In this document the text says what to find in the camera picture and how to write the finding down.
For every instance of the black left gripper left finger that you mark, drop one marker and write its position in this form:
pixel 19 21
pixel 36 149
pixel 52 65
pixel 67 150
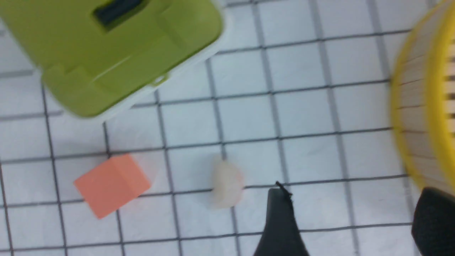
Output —
pixel 281 234

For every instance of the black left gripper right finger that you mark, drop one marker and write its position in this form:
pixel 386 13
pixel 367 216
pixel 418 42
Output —
pixel 433 228

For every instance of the white pinkish dumpling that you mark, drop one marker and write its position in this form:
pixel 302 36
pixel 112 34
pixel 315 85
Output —
pixel 228 185

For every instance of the bamboo steamer tray yellow rims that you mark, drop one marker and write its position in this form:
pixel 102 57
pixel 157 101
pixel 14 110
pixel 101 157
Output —
pixel 422 100

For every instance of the orange foam cube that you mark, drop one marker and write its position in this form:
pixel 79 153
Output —
pixel 112 184

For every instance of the green lidded white box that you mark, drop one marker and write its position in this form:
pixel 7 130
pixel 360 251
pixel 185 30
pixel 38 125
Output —
pixel 95 55

